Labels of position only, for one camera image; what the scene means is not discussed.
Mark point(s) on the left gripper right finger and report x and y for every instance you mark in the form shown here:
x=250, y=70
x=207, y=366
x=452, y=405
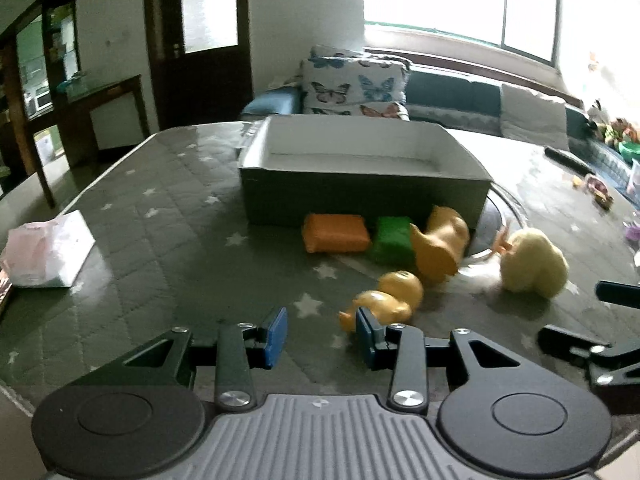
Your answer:
x=407, y=352

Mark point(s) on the green sponge block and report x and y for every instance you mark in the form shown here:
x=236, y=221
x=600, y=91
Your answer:
x=392, y=244

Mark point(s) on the orange sponge block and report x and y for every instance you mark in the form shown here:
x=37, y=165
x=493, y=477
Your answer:
x=335, y=233

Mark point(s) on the dark wooden side table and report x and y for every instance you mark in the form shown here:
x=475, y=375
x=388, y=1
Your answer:
x=98, y=125

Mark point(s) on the small yellow toy truck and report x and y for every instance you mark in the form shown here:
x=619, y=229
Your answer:
x=603, y=200

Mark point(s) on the small yellow rubber duck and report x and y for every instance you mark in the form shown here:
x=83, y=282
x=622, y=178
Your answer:
x=395, y=299

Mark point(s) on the stuffed toy pile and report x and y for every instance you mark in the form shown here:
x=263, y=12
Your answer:
x=610, y=131

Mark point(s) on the pale yellow plush duck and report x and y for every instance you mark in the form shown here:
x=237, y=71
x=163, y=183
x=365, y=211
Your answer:
x=530, y=262

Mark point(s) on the white tissue packet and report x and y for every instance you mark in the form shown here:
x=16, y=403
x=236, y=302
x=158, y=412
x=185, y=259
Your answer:
x=47, y=254

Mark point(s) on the grey cardboard storage box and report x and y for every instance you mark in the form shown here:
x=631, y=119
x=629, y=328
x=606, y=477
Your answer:
x=372, y=167

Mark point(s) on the pink toy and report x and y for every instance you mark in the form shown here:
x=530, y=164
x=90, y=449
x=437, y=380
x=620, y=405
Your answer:
x=595, y=185

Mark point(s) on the black remote control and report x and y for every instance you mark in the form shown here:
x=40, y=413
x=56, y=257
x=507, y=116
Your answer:
x=568, y=160

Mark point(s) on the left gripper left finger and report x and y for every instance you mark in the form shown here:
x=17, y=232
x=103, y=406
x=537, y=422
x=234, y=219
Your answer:
x=221, y=361

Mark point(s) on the butterfly print pillow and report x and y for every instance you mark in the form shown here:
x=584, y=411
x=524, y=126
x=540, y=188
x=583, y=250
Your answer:
x=350, y=84

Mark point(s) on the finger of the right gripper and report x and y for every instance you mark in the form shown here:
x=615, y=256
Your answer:
x=566, y=345
x=625, y=295

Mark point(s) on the white cushion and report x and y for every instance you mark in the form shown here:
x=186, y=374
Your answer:
x=532, y=117

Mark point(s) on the green plastic bowl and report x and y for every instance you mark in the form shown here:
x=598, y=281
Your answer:
x=630, y=151

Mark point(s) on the purple toy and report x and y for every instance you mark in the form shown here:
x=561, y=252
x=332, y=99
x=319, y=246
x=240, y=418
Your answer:
x=632, y=232

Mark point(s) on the dark wooden door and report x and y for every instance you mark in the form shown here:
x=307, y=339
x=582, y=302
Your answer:
x=199, y=55

